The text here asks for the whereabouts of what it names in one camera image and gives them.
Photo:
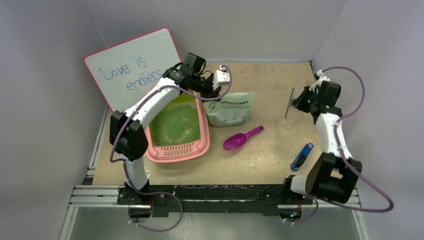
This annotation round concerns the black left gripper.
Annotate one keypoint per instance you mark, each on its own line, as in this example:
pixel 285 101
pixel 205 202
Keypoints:
pixel 211 93

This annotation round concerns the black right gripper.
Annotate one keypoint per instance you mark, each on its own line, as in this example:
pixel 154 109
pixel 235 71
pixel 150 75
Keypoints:
pixel 301 102

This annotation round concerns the green litter bag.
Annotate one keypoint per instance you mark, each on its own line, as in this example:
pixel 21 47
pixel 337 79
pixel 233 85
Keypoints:
pixel 231 110

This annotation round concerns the pink green litter box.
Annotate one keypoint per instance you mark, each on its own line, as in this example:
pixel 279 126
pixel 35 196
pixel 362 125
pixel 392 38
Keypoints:
pixel 186 151

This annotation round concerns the purple plastic scoop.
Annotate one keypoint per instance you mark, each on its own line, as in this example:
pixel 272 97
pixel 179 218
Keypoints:
pixel 240 139

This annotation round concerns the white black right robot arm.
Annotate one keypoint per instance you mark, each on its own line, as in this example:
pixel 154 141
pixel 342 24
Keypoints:
pixel 332 177

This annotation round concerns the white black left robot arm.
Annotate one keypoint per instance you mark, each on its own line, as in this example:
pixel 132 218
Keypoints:
pixel 127 129

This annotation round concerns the green fresh litter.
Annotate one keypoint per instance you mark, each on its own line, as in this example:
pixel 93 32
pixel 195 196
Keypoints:
pixel 175 125

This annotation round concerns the blue black stapler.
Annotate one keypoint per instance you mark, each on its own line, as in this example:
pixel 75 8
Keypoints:
pixel 301 157

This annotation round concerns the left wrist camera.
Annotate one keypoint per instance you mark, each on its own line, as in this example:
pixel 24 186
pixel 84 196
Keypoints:
pixel 220 77

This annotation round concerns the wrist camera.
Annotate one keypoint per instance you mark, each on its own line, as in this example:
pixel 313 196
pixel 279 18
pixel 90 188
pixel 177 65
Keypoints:
pixel 320 77
pixel 220 77

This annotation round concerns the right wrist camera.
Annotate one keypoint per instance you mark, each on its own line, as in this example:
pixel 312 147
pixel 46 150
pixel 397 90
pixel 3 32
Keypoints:
pixel 320 77

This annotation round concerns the whiteboard with pink frame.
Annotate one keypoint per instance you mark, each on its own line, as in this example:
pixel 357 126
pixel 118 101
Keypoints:
pixel 125 72

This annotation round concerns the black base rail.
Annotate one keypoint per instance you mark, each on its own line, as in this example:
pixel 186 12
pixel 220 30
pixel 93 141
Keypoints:
pixel 266 199

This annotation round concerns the aluminium frame rails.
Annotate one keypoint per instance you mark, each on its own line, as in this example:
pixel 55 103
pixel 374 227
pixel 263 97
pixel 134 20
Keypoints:
pixel 98 196

